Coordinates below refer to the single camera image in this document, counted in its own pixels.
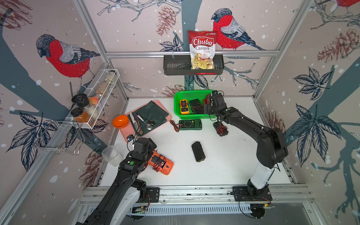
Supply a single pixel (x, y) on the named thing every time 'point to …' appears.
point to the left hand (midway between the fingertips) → (149, 140)
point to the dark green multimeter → (190, 124)
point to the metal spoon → (148, 126)
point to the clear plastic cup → (110, 154)
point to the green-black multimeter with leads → (196, 107)
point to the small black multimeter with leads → (222, 130)
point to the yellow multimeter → (184, 107)
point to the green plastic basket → (190, 94)
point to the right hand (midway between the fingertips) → (210, 105)
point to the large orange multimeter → (160, 163)
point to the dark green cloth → (149, 116)
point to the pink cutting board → (130, 130)
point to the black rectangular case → (198, 151)
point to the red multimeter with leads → (207, 109)
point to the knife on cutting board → (134, 121)
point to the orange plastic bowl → (120, 121)
